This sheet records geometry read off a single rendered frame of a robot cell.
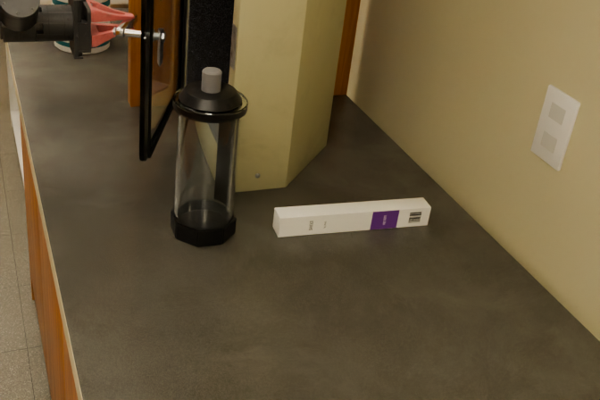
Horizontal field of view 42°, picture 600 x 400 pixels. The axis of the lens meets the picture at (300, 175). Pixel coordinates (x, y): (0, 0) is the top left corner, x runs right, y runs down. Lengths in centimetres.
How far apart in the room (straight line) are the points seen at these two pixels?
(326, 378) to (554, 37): 61
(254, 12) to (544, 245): 58
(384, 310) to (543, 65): 45
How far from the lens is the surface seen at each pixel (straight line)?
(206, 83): 113
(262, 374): 101
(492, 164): 140
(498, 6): 137
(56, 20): 130
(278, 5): 125
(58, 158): 146
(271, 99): 130
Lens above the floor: 163
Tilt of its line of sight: 29 degrees down
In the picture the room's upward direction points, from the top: 7 degrees clockwise
